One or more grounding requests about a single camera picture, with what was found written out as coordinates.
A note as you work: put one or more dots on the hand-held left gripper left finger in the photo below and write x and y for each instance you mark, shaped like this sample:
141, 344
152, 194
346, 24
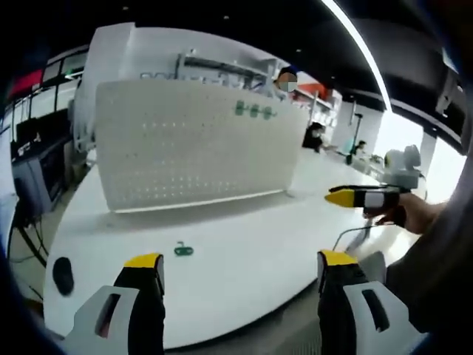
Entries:
107, 318

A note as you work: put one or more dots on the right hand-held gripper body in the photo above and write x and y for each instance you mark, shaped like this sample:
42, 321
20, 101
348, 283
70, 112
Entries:
403, 170

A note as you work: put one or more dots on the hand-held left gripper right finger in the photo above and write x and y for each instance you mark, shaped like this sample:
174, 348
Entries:
369, 321

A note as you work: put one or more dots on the white perforated mounting plate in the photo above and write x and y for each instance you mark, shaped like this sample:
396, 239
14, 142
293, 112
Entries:
184, 155

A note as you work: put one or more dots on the person's right hand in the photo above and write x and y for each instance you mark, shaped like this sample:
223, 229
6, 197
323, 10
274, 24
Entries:
415, 214

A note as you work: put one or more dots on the dark ceiling fixture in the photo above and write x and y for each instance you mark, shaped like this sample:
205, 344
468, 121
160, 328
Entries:
449, 96

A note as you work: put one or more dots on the white storage shelving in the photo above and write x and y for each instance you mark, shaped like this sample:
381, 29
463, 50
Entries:
321, 111

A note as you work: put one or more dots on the white ceiling light strip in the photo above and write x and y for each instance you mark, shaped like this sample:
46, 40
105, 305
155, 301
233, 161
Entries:
377, 66

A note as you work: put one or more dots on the grey equipment cabinet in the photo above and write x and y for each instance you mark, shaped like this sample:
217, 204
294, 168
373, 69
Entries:
40, 174

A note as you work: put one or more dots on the grey metal wall shelf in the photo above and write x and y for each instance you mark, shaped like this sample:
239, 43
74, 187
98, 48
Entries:
229, 66

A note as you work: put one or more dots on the white equipment frame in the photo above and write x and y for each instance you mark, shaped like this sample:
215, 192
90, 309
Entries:
82, 125

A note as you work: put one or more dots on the red wall banner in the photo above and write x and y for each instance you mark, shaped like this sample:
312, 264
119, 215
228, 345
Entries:
27, 79

